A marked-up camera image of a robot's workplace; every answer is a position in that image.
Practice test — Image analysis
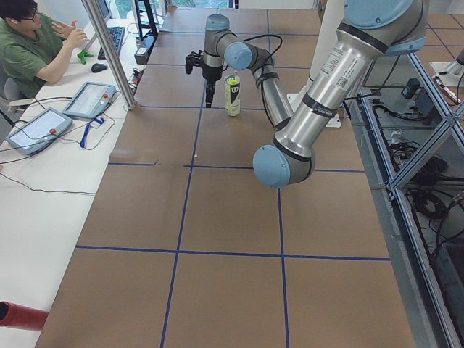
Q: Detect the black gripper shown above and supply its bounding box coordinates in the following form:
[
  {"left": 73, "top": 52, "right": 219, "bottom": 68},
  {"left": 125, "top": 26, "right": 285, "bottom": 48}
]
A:
[{"left": 202, "top": 65, "right": 222, "bottom": 108}]

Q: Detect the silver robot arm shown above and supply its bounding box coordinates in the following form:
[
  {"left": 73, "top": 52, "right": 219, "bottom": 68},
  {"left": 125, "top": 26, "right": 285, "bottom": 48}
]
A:
[{"left": 197, "top": 1, "right": 429, "bottom": 189}]

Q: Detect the clear tennis ball can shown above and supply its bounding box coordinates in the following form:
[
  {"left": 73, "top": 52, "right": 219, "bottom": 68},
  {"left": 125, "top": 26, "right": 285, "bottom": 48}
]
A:
[{"left": 224, "top": 75, "right": 241, "bottom": 117}]

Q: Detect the black keyboard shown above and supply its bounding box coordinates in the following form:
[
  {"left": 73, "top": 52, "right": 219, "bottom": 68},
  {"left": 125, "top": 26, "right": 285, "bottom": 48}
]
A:
[{"left": 97, "top": 26, "right": 125, "bottom": 60}]

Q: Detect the black computer mouse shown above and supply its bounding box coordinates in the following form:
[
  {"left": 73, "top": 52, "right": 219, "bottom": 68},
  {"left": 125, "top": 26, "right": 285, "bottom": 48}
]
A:
[{"left": 91, "top": 63, "right": 108, "bottom": 73}]

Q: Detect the far blue teach pendant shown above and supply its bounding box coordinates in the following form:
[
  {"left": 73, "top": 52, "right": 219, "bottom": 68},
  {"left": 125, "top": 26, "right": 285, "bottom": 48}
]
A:
[{"left": 62, "top": 82, "right": 116, "bottom": 120}]

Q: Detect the blue teach pendant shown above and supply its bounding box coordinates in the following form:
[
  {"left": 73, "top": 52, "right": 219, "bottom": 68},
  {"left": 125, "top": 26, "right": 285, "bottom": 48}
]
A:
[
  {"left": 62, "top": 82, "right": 116, "bottom": 120},
  {"left": 6, "top": 108, "right": 73, "bottom": 155}
]

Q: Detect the green toy on desk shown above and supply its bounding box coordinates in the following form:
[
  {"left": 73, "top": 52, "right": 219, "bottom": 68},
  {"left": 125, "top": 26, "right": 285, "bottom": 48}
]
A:
[{"left": 77, "top": 50, "right": 94, "bottom": 65}]

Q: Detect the person in green shirt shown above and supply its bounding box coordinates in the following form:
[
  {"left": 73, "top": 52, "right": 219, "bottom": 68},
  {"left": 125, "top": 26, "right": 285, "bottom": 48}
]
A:
[{"left": 1, "top": 1, "right": 88, "bottom": 98}]

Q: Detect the near blue teach pendant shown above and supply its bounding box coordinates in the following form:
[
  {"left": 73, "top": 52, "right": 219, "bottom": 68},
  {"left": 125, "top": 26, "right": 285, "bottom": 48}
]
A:
[{"left": 6, "top": 108, "right": 73, "bottom": 155}]

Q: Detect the red cylinder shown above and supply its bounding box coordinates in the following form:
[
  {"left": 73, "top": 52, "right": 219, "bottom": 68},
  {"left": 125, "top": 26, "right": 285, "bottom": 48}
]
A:
[{"left": 1, "top": 301, "right": 49, "bottom": 331}]

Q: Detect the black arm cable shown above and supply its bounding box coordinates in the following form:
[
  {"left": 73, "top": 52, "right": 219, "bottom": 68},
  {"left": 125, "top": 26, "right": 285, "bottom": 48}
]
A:
[{"left": 239, "top": 34, "right": 283, "bottom": 126}]

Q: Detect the blue lanyard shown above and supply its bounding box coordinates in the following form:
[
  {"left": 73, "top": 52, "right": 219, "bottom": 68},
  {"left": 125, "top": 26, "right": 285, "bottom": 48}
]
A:
[{"left": 79, "top": 116, "right": 106, "bottom": 149}]

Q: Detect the white pillar mount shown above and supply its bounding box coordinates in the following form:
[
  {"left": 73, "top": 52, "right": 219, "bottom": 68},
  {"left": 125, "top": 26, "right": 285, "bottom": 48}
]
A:
[{"left": 287, "top": 0, "right": 344, "bottom": 111}]

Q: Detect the aluminium frame post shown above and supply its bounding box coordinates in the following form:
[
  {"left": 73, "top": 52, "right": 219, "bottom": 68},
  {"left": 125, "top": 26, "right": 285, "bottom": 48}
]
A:
[{"left": 82, "top": 0, "right": 137, "bottom": 110}]

